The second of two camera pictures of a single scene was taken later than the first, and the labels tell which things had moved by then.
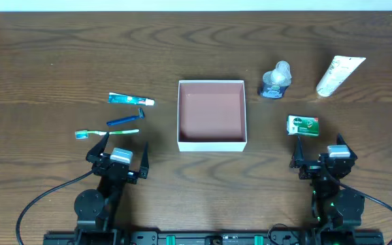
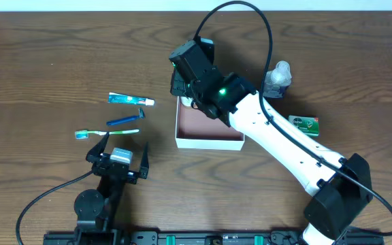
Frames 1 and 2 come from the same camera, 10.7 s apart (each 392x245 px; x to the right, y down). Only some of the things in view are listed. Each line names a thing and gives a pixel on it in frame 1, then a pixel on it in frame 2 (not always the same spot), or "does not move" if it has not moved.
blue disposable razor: (140, 116) does not move
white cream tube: (340, 70) → (186, 101)
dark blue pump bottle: (276, 82) does not move
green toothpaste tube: (115, 98) does not move
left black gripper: (115, 168) does not move
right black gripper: (320, 167) → (176, 87)
